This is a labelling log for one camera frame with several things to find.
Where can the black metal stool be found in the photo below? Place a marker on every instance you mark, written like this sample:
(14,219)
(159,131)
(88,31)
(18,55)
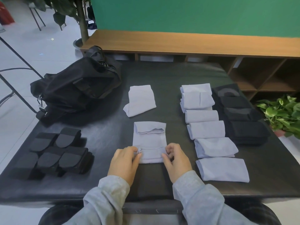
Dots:
(37,17)

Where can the black round stool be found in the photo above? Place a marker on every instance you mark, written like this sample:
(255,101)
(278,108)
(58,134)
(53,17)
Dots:
(58,215)
(260,214)

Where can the person's right thumb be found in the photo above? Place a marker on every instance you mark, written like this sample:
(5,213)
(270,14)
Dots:
(166,159)

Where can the person's left thumb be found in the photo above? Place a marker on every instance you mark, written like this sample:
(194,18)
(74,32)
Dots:
(138,157)

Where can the person's left forearm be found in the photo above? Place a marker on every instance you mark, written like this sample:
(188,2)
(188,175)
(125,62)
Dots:
(105,203)

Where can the black fabric bag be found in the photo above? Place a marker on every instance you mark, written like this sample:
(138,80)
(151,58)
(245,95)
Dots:
(79,81)

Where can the pile of black sock bundles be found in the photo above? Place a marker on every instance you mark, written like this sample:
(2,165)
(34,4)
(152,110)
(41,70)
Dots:
(50,156)

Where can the green leafy potted plant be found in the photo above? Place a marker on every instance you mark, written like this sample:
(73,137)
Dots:
(283,114)

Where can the tall potted tree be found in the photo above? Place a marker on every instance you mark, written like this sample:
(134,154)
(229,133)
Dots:
(82,18)

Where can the person's right hand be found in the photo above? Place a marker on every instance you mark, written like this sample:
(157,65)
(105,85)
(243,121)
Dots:
(178,165)

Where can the dark blue bag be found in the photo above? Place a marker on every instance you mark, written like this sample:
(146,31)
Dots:
(91,21)

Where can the red object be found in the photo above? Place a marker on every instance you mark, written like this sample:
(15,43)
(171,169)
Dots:
(6,11)

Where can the row of light blue socks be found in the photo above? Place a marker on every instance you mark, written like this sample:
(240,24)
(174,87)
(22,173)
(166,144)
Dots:
(208,128)

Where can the person's left hand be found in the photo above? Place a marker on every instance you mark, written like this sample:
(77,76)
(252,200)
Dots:
(123,165)

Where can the black metal frame chair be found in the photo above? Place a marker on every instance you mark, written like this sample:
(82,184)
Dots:
(14,67)

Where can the light blue cotton sock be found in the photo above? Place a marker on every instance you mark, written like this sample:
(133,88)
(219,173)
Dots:
(140,100)
(150,141)

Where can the wooden shelf unit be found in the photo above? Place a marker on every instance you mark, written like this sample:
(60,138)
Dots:
(187,43)

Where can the person's right forearm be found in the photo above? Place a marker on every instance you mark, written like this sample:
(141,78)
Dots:
(201,203)

